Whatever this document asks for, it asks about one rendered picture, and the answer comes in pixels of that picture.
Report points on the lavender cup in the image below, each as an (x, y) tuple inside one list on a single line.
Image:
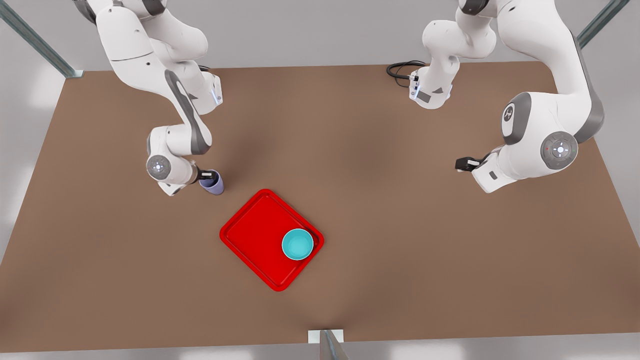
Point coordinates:
[(213, 184)]

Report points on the teal bowl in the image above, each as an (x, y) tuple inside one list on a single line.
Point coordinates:
[(298, 244)]

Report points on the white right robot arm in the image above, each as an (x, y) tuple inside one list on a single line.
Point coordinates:
[(150, 55)]

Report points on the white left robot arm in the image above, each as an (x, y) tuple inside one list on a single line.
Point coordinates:
[(545, 100)]

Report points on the red tray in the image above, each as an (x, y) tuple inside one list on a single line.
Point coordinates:
[(265, 240)]

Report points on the silver frame post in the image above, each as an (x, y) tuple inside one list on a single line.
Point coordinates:
[(597, 22), (327, 345), (35, 40)]

